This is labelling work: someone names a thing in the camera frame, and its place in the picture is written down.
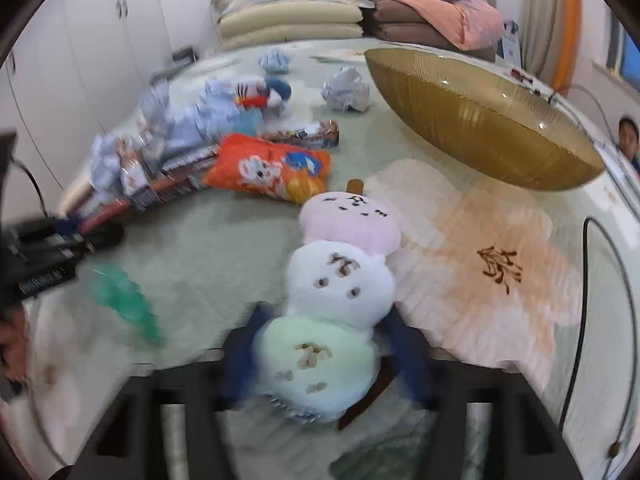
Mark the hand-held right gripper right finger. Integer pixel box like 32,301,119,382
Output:
382,307,583,480

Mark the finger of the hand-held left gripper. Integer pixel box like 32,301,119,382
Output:
50,221,126,261

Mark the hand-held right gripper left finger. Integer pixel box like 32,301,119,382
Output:
67,302,275,480

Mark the three-ball plush skewer toy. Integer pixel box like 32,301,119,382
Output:
250,179,403,432

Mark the orange printed plush pouch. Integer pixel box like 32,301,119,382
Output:
202,133,333,205

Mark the white blue duck plush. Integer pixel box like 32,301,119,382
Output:
235,76,293,112

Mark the gold ribbed glass plate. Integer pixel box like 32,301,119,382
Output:
364,47,607,192

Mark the floral green bedsheet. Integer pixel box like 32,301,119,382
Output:
0,40,640,480

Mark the pile of magazines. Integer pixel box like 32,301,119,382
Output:
150,47,199,84

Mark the white wardrobe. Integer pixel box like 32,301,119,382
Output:
0,0,177,221

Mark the blue white paper bag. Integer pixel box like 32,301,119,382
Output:
497,20,522,64

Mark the beige orange curtain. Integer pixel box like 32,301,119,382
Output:
520,0,584,92

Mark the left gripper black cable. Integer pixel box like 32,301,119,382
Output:
10,157,52,217

